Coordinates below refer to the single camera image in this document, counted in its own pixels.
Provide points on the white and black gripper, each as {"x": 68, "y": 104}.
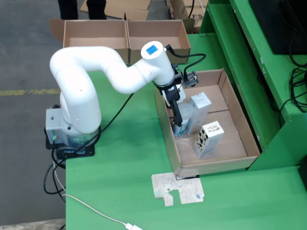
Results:
{"x": 171, "y": 95}

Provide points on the white bottle with teal label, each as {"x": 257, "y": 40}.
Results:
{"x": 185, "y": 110}

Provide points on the grey robot base unit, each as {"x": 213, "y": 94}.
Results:
{"x": 51, "y": 124}

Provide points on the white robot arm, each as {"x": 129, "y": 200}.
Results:
{"x": 76, "y": 95}

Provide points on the cow print hand cream box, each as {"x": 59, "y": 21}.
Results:
{"x": 208, "y": 143}

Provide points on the shallow cardboard tray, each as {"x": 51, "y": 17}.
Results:
{"x": 227, "y": 148}

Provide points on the open brown cardboard box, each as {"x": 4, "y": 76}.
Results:
{"x": 96, "y": 31}
{"x": 156, "y": 31}

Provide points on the printed brown cardboard box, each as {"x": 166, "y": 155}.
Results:
{"x": 177, "y": 9}

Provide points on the tall white carton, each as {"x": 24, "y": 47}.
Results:
{"x": 201, "y": 112}

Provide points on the white patterned paper cutout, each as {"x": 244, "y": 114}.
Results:
{"x": 187, "y": 189}

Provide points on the green metal shelf unit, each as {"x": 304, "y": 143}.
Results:
{"x": 239, "y": 72}

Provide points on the black monitor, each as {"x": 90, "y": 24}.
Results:
{"x": 275, "y": 24}

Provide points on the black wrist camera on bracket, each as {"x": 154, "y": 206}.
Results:
{"x": 191, "y": 79}

